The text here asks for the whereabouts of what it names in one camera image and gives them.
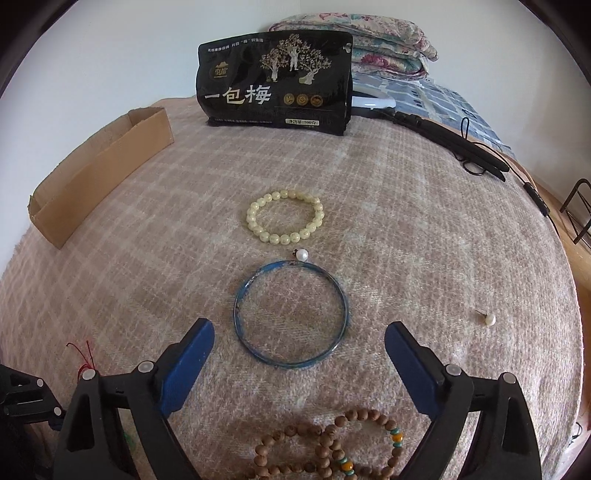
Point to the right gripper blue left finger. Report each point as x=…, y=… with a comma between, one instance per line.
x=180, y=364

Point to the small pearl earring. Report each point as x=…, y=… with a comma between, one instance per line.
x=489, y=319

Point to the folded floral quilt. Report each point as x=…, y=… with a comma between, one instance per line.
x=393, y=46

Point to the open cardboard box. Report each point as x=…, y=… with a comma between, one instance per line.
x=63, y=200

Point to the pearl charm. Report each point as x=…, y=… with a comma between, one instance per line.
x=301, y=254

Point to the black snack bag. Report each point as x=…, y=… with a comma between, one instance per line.
x=295, y=79

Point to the black clothes rack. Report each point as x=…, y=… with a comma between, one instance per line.
x=576, y=207

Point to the blue checked bed sheet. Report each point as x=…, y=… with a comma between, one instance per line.
x=428, y=99

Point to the white ring light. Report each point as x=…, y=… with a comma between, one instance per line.
x=365, y=105

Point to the blue bangle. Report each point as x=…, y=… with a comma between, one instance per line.
x=291, y=315

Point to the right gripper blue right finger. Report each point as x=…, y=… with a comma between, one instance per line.
x=419, y=368

